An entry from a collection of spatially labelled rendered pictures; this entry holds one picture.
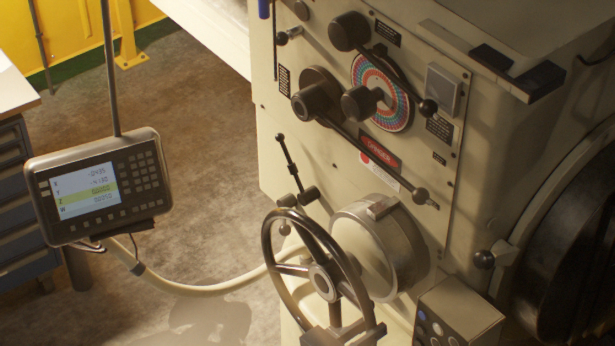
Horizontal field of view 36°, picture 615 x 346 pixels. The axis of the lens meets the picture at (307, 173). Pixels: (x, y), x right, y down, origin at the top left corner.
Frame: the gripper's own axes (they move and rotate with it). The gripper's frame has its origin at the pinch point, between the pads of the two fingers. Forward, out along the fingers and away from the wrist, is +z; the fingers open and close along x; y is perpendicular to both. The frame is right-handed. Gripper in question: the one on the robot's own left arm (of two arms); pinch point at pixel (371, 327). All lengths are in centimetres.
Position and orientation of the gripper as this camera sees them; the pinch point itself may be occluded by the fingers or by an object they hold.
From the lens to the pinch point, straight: 191.8
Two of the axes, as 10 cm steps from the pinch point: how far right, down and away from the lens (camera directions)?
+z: 7.8, -4.3, 4.6
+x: -6.2, -3.9, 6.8
